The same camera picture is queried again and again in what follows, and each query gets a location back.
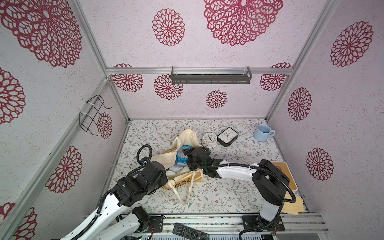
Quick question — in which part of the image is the blue twin bell alarm clock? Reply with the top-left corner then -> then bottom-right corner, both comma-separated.
175,145 -> 192,167

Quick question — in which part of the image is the beige canvas tote bag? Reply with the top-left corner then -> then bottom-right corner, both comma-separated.
151,129 -> 204,205

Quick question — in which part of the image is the black square alarm clock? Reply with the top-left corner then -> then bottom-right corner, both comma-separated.
217,127 -> 239,147

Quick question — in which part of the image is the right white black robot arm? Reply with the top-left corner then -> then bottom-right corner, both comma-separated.
183,147 -> 297,240

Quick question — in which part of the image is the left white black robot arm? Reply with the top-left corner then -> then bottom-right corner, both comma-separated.
62,145 -> 168,240

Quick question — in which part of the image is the black remote control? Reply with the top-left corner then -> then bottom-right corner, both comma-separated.
173,223 -> 210,240

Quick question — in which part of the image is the light blue mug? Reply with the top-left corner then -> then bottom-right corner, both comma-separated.
254,124 -> 276,142

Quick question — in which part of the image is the white wooden top box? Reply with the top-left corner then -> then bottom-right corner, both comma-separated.
272,162 -> 298,192

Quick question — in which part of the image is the yellow cloth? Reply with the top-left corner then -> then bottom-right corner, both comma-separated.
282,191 -> 307,216

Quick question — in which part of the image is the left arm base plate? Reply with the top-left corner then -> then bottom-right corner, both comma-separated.
135,216 -> 166,234

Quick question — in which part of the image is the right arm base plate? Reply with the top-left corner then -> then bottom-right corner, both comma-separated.
242,215 -> 285,232

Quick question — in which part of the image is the black wire wall rack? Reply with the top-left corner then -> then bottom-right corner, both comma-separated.
78,95 -> 112,136

